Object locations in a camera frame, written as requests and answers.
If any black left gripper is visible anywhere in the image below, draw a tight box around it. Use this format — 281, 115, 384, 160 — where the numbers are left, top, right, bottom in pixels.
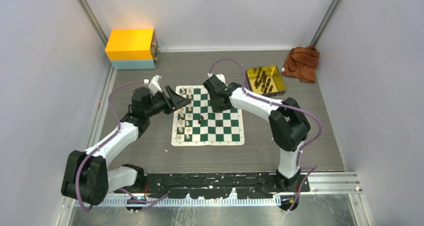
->
144, 85, 191, 117

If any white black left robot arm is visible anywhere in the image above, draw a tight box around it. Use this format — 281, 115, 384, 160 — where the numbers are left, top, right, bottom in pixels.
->
61, 86, 191, 206

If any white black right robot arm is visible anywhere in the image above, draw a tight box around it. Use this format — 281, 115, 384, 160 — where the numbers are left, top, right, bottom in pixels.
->
202, 74, 311, 192

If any green white chess mat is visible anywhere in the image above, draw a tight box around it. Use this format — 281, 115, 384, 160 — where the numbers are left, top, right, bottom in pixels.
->
171, 85, 245, 147

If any gold metal tin tray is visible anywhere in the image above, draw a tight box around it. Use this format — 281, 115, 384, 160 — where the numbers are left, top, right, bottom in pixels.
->
245, 65, 287, 98

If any yellow and teal box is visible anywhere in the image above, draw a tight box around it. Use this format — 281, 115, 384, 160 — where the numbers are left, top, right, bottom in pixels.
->
105, 28, 160, 70

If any brown crumpled cloth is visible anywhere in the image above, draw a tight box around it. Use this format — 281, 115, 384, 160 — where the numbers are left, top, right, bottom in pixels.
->
281, 45, 320, 84

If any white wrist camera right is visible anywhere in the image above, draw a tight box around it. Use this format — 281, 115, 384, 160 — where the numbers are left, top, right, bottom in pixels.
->
207, 73, 226, 84

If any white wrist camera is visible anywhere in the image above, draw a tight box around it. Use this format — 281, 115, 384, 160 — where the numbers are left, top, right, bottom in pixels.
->
207, 73, 226, 84
143, 74, 163, 95

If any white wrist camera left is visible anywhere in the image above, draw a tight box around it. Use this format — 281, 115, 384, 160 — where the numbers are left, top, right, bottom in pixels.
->
143, 74, 163, 95

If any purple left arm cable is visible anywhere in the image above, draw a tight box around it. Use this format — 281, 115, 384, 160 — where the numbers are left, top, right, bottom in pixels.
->
74, 80, 170, 213

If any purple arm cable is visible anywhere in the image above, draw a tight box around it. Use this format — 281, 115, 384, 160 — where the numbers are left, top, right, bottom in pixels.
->
74, 80, 170, 213
209, 58, 324, 212

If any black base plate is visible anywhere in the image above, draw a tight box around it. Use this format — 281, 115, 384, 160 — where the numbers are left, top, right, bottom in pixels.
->
124, 172, 310, 200

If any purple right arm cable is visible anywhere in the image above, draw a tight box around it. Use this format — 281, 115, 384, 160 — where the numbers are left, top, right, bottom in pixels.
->
209, 58, 324, 212

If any aluminium frame rail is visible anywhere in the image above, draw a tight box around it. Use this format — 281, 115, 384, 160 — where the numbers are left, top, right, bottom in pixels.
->
61, 172, 363, 208

